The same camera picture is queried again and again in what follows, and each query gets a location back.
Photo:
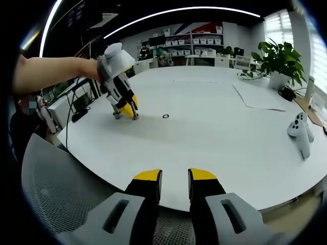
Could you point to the small black box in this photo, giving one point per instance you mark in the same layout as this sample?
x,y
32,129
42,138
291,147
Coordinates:
x,y
287,94

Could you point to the thick steel threaded stud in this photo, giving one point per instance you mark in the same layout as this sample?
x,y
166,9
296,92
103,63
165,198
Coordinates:
x,y
117,116

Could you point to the white side desk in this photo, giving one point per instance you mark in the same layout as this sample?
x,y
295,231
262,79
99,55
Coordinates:
x,y
57,114

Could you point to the thin steel threaded stud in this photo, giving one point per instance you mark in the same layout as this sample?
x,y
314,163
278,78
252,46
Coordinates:
x,y
136,117

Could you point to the grey mesh office chair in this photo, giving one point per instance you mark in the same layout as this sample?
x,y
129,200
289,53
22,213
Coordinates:
x,y
58,183

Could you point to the ceiling light strip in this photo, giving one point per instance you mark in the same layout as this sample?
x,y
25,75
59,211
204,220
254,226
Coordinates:
x,y
48,23
178,10

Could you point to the green leafy potted plant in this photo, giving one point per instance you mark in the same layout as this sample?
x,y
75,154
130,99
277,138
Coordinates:
x,y
278,56

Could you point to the narrow window with white blinds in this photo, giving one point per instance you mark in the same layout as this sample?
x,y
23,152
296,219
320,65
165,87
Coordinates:
x,y
278,25

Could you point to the shelf unit with white bins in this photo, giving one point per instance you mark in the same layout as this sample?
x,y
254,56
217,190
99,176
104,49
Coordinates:
x,y
194,40

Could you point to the white cylinder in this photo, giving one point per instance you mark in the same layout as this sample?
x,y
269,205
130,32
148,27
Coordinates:
x,y
309,88

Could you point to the white plant pot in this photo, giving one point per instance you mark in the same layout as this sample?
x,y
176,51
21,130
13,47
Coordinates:
x,y
279,80

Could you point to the white paper sheet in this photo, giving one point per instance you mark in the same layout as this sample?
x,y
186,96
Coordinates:
x,y
253,97

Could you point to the white game controller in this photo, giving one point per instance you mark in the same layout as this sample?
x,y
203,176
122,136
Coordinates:
x,y
299,130

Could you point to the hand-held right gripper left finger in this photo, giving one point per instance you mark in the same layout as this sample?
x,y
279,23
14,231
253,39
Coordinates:
x,y
122,217

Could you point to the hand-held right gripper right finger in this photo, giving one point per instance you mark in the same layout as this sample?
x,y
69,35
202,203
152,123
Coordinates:
x,y
230,222

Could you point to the black monitor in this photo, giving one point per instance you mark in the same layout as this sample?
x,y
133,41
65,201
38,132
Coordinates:
x,y
238,51

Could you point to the white low cabinet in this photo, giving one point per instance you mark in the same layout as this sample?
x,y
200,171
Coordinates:
x,y
214,61

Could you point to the wooden board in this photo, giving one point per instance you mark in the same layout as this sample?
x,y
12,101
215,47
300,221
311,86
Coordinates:
x,y
309,112

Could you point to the small plant in glass bowl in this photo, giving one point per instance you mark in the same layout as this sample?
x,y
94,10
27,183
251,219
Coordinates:
x,y
247,75

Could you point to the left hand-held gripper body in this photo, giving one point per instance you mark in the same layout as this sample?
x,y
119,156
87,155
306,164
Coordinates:
x,y
117,62

